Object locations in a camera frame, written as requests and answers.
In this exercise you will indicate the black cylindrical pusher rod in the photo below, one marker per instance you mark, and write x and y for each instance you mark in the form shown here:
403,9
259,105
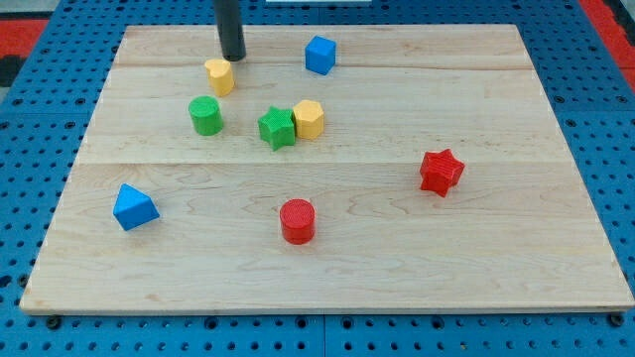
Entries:
229,28

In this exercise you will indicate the yellow heart block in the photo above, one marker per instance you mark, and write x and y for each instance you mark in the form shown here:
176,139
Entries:
220,76

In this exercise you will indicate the green cylinder block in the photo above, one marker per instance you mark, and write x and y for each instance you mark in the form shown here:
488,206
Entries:
205,115

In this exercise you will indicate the blue cube block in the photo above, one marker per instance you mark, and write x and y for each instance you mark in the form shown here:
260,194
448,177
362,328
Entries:
320,55

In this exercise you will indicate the green star block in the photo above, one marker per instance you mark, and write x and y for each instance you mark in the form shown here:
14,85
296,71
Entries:
277,128

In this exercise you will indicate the yellow hexagon block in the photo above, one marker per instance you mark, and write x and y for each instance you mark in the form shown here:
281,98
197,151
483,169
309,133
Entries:
309,119

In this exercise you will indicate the red cylinder block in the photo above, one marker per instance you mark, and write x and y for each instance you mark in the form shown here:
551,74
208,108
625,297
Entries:
298,218

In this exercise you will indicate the blue triangle block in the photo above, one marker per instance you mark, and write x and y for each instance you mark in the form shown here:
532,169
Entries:
133,207

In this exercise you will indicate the wooden board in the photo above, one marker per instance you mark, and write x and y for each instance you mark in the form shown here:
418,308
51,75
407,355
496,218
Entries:
518,233

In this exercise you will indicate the red star block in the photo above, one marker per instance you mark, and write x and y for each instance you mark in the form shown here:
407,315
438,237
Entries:
440,171

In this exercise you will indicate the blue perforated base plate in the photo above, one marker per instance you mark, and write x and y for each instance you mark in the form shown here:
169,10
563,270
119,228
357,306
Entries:
48,107

